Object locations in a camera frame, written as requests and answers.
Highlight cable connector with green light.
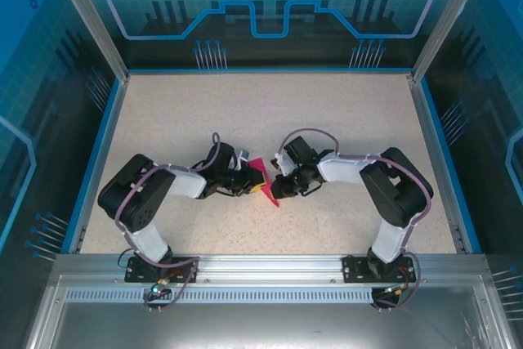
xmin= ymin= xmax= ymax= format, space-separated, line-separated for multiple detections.
xmin=149 ymin=279 xmax=171 ymax=298
xmin=383 ymin=283 xmax=409 ymax=298

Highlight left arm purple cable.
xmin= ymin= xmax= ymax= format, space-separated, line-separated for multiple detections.
xmin=115 ymin=132 xmax=224 ymax=312

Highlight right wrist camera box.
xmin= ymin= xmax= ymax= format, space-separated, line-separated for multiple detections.
xmin=270 ymin=152 xmax=294 ymax=175

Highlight pink square paper sheet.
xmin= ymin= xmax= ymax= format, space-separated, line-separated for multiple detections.
xmin=246 ymin=157 xmax=283 ymax=209

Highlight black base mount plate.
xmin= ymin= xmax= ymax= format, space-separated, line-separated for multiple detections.
xmin=124 ymin=256 xmax=200 ymax=284
xmin=342 ymin=254 xmax=418 ymax=284

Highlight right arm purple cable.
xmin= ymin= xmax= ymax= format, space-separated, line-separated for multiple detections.
xmin=277 ymin=127 xmax=435 ymax=312

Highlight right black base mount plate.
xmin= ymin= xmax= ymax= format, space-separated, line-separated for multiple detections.
xmin=342 ymin=254 xmax=418 ymax=284

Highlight aluminium side rail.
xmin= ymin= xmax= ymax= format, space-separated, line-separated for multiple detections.
xmin=408 ymin=73 xmax=469 ymax=253

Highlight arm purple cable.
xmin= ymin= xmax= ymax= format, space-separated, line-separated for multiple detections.
xmin=277 ymin=127 xmax=435 ymax=312
xmin=115 ymin=132 xmax=224 ymax=312

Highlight slotted grey cable duct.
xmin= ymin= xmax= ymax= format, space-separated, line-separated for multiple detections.
xmin=64 ymin=288 xmax=379 ymax=304

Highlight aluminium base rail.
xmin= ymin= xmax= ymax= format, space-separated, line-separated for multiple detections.
xmin=55 ymin=253 xmax=490 ymax=284

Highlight blue table edge strip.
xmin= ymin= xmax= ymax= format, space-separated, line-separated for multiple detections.
xmin=420 ymin=77 xmax=483 ymax=254
xmin=60 ymin=77 xmax=126 ymax=254

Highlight aluminium frame post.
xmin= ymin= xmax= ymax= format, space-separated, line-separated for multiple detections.
xmin=44 ymin=0 xmax=131 ymax=82
xmin=410 ymin=0 xmax=494 ymax=83

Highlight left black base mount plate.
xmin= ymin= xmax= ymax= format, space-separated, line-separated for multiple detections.
xmin=124 ymin=256 xmax=200 ymax=284

